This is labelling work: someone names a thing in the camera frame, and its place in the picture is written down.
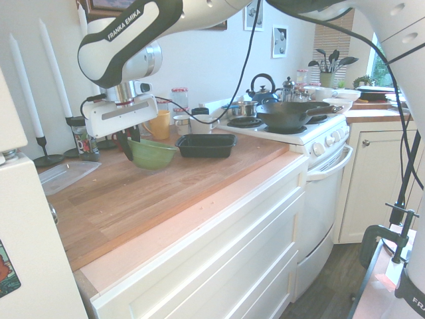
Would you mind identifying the white cupboard door cabinet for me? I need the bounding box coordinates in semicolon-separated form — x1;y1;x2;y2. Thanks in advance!
333;119;423;245

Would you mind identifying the small white cup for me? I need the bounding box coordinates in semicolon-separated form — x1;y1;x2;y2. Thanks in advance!
173;115;192;136

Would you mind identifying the yellow ceramic mug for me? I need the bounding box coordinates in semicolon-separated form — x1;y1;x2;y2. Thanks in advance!
143;110;171;141

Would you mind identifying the glass french press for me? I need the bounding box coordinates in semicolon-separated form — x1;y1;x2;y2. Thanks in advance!
282;76;297;104

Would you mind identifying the printed snack chips bag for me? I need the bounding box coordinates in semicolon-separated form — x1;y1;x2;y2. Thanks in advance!
72;124;101;162

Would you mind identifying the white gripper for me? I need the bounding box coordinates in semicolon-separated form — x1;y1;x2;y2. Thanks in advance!
84;94;160;162

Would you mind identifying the clear plastic container lid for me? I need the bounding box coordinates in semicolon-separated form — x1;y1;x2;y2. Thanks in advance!
38;160;102;197

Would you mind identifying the black wok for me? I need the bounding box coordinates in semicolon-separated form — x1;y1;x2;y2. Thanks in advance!
255;101;345;132

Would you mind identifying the tall jar checkered lid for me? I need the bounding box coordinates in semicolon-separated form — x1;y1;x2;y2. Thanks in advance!
170;86;190;110

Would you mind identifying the green ceramic bowl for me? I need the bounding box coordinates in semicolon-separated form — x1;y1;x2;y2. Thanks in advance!
127;138;178;171

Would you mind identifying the jar with red lid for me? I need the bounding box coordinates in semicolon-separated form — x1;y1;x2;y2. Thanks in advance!
296;68;310;88

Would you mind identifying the tall white candle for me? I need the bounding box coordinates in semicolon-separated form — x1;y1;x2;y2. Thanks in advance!
37;18;74;119
8;33;45;139
76;0;90;36

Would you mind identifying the small potted plant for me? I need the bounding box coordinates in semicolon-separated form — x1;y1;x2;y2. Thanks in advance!
352;74;373;89

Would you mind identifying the white ceramic cup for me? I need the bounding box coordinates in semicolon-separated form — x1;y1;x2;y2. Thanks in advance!
314;86;338;102

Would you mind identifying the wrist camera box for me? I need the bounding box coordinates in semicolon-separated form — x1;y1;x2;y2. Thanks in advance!
133;80;154;95

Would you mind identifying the white serving bowl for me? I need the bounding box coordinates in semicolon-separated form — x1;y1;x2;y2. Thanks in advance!
335;88;362;102
321;97;354;114

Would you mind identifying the green C-clamp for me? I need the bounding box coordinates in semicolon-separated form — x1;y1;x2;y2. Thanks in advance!
359;201;421;270

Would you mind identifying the large white cup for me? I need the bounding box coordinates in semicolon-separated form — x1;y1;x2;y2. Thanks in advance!
189;114;220;135

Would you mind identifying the blue kettle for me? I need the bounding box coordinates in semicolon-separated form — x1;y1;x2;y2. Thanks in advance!
246;72;282;104

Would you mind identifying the robot mounting table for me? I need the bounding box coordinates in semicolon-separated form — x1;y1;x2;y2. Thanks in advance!
346;225;416;319

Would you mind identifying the black camera cable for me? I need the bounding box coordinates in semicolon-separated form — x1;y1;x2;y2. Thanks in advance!
79;0;425;200

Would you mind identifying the wooden butcher block board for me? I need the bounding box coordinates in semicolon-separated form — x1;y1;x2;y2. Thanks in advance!
36;128;290;272

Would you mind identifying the white drawer cabinet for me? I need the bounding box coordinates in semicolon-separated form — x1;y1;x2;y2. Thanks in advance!
89;156;310;319

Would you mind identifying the black plastic food container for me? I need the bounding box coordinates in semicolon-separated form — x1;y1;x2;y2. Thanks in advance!
175;134;239;159

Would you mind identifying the black flat pan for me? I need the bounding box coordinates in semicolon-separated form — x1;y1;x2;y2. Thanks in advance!
356;85;396;102

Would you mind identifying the stainless steel pot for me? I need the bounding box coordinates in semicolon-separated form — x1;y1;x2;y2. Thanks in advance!
221;100;260;118

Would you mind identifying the white electric stove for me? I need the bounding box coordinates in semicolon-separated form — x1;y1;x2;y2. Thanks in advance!
217;105;355;302

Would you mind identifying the colourful fridge magnet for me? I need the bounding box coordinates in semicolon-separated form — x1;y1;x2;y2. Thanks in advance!
0;238;22;298

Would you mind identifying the white framed wall print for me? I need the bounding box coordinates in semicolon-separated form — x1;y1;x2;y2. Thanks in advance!
243;0;266;33
272;24;290;59

